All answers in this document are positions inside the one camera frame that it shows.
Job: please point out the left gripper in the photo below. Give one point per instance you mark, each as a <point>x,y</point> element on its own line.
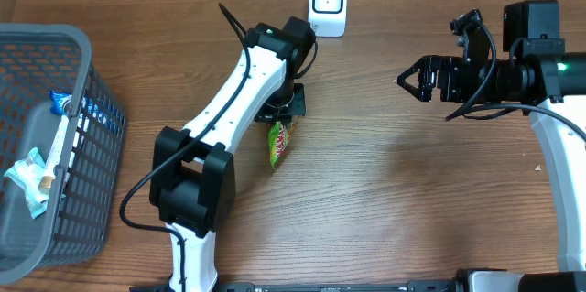
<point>298,105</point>

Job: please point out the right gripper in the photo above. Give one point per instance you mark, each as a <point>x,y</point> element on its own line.
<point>447,81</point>

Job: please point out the green Haribo candy bag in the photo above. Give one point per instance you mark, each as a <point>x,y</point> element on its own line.
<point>279,135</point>

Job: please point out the blue Oreo cookie pack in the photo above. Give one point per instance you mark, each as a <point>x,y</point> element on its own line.
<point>61,102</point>

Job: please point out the white tube with gold cap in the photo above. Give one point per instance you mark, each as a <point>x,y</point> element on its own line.
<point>47,180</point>

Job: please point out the light green wipes packet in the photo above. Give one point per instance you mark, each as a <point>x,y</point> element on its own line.
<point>27,174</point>

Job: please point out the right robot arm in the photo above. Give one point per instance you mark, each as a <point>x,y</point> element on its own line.
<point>543,81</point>

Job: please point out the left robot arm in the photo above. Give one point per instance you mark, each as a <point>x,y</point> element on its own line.
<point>193,187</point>

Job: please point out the white barcode scanner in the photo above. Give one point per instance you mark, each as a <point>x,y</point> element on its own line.
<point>328,17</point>

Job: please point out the grey plastic basket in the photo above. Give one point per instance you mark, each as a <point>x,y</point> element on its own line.
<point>35,61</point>

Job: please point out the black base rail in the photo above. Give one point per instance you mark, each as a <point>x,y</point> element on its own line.
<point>334,287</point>

